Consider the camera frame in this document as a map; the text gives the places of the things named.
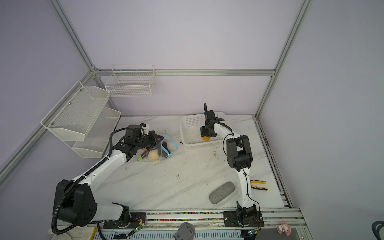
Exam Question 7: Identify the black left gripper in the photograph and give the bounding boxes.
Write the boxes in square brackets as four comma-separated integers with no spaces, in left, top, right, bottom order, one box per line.
[135,130,164,151]

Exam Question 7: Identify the cream toy potato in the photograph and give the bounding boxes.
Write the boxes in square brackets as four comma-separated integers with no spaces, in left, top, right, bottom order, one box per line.
[148,150,160,162]

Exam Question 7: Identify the clear zip bag blue zipper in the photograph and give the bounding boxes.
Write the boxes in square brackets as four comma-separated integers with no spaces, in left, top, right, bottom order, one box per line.
[137,130,178,162]

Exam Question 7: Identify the dark purple toy eggplant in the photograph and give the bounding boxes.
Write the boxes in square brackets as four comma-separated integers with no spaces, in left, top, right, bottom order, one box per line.
[137,152,149,162]

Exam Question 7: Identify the black toy avocado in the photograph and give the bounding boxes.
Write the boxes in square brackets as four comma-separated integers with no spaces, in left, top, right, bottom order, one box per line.
[158,142,171,158]

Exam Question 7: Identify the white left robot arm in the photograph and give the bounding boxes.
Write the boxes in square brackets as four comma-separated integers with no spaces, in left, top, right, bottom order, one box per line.
[51,124,164,235]

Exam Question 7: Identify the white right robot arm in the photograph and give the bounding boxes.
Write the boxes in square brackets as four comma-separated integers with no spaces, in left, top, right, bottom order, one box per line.
[200,106,262,231]

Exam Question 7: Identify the white plastic perforated basket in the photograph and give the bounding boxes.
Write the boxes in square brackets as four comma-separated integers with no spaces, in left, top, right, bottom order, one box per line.
[180,112,231,147]

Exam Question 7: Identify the white mesh two-tier shelf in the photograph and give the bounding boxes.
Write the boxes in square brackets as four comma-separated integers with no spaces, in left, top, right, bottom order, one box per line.
[41,82,121,159]

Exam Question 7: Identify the grey oval stone pad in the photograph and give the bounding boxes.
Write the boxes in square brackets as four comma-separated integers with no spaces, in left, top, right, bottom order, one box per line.
[209,182,236,205]

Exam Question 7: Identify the grey plastic device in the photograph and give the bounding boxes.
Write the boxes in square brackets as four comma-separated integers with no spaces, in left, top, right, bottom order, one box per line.
[174,222,195,240]

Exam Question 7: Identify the pink plush toy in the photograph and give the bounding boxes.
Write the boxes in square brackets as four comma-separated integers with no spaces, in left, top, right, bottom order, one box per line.
[276,221,292,236]

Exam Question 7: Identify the white wire wall basket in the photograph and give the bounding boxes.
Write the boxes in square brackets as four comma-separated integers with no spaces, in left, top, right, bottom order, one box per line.
[105,65,157,98]

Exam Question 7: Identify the yellow handled pliers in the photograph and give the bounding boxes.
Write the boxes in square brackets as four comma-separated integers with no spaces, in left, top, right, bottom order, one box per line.
[250,180,268,191]

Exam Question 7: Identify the aluminium rail base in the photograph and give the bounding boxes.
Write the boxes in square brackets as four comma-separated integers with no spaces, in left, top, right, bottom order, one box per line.
[59,207,307,232]

